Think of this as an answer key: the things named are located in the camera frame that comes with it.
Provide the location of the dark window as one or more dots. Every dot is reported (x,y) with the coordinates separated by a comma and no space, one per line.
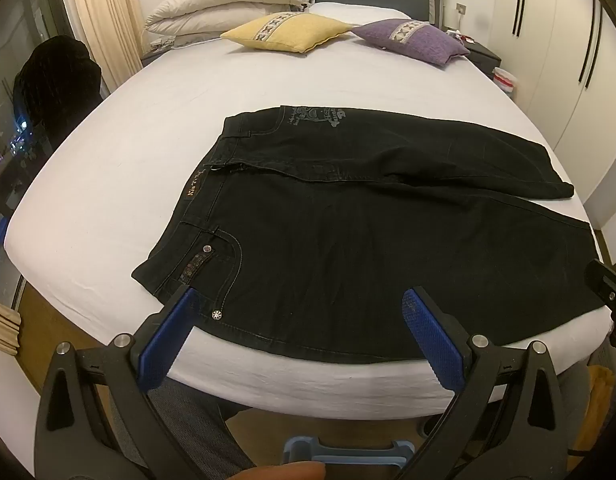
(8,35)

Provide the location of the purple cushion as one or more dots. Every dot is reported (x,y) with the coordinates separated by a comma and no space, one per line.
(418,40)

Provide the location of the wooden slatted item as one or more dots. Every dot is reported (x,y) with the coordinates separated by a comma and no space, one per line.
(0,325)

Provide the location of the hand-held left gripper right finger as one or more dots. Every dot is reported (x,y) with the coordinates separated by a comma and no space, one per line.
(428,330)

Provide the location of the person's left hand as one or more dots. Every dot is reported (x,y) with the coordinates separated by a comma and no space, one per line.
(283,472)

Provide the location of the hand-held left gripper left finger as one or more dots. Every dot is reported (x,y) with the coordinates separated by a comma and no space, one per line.
(163,340)

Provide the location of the beige curtain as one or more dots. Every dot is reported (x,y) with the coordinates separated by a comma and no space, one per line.
(103,20)

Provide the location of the black denim pants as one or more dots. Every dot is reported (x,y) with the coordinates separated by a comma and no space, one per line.
(338,260)

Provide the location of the dark nightstand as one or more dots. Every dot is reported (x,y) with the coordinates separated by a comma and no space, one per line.
(483,57)

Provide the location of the person's leg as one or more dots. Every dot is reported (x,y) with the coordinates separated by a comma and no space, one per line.
(570,390)
(188,410)

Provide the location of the person's left leg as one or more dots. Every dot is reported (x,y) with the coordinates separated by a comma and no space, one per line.
(188,410)

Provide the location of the white pillows stack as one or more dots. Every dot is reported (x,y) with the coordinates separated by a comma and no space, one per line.
(228,5)

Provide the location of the black garment on chair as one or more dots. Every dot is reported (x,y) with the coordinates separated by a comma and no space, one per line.
(58,90)

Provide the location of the white bin with red liner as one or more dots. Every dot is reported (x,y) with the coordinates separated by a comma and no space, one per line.
(504,80)

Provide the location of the white wardrobe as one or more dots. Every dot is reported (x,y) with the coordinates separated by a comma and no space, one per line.
(548,60)

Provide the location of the person's right leg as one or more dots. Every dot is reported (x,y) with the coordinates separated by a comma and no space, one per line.
(570,390)

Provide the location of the yellow cloth item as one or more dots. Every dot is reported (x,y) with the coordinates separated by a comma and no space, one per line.
(595,410)

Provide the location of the bed with white sheet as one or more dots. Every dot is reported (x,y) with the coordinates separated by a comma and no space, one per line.
(138,160)

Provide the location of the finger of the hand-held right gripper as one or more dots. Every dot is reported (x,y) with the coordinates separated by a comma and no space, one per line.
(605,280)

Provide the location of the yellow cushion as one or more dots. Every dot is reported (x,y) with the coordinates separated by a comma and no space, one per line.
(288,32)

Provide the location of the red white small item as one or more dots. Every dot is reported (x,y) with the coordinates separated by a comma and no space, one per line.
(460,36)

